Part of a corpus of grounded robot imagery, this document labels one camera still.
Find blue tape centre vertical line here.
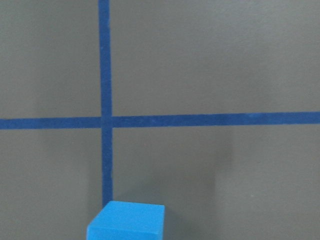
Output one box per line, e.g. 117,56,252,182
98,0,113,206

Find blue tape upper horizontal line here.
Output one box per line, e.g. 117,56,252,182
0,111,320,130

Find blue block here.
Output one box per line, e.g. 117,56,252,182
86,200,165,240

